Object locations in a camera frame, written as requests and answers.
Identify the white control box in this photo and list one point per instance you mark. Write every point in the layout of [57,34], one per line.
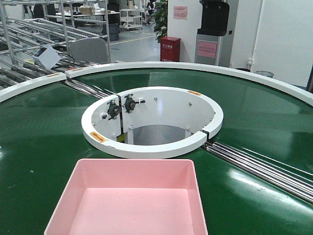
[46,57]

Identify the pink plastic bin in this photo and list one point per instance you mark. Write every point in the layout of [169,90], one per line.
[130,197]

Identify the green potted plant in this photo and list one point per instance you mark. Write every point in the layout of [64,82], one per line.
[161,19]

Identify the steel transfer rollers right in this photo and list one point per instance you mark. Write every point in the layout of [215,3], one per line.
[284,179]

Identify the white wheeled cart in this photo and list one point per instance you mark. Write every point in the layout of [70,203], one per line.
[130,19]

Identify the grey chair back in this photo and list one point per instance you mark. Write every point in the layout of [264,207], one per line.
[90,50]

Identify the pink wall notice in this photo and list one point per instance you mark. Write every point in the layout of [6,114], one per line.
[180,12]

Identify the red fire extinguisher cabinet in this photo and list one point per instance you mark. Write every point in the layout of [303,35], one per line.
[169,49]

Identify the white outer conveyor rail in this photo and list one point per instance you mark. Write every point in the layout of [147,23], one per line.
[25,86]

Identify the metal roller conveyor rack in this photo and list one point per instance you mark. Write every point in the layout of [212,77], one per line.
[28,36]

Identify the black and grey kiosk machine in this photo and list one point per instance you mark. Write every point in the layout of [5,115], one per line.
[214,39]

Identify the wire mesh waste basket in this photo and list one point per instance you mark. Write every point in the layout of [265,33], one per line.
[265,73]

